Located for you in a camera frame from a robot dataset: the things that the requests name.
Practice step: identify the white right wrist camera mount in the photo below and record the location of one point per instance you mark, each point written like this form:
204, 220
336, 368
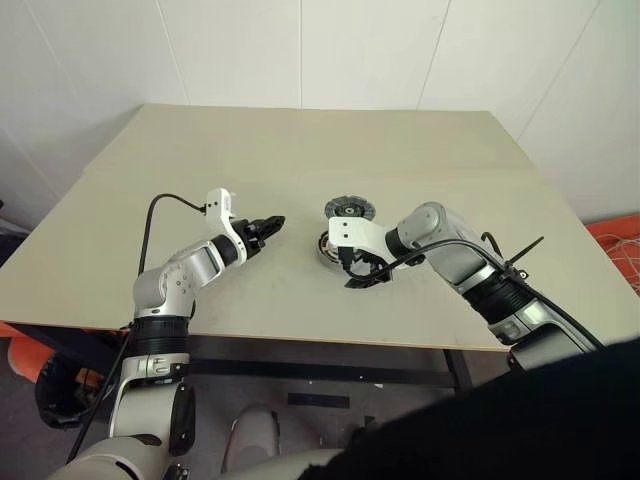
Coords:
355, 232

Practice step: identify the black metal table frame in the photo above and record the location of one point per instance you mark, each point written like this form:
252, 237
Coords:
300, 372

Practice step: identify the orange fabric with white net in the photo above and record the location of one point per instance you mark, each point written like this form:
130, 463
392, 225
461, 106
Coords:
617, 232

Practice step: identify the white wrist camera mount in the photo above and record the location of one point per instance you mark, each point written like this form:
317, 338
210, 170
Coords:
218, 205
355, 232

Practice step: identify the black bag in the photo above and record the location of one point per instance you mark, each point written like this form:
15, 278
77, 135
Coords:
60, 395

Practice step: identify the black rounded shape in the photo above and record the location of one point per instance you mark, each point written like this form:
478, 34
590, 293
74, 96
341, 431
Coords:
500, 430

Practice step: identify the grey round motor cover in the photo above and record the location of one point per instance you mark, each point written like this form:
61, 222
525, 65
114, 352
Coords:
350, 205

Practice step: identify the grey rounded shape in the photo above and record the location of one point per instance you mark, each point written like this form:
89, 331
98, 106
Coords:
254, 435

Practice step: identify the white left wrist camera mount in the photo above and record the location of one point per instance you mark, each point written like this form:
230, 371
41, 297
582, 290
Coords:
218, 205

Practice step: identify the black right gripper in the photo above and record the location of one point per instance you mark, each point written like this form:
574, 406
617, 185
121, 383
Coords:
367, 260

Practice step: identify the black zip tie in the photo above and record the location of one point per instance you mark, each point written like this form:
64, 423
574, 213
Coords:
522, 256

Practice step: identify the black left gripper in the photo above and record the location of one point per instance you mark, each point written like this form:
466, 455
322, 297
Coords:
248, 236

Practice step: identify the silver motor stator housing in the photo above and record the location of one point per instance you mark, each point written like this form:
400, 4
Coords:
322, 252

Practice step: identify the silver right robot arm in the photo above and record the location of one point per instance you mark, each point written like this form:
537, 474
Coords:
450, 250

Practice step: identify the orange rounded object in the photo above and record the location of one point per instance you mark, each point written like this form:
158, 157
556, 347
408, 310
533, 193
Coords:
20, 360

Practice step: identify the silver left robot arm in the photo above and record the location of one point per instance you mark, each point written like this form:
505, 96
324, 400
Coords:
195, 265

